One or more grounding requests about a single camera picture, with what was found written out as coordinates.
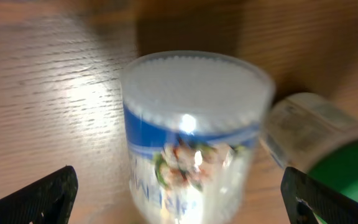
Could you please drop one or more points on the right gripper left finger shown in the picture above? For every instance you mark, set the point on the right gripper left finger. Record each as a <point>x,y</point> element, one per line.
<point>47,200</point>

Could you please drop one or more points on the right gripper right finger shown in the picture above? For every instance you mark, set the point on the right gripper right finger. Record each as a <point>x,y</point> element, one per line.
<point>306,200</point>

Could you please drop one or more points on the green lid glass jar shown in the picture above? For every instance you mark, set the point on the green lid glass jar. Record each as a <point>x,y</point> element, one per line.
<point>307,132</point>

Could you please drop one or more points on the white blue label container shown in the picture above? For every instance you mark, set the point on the white blue label container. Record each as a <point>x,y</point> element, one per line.
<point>192,123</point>

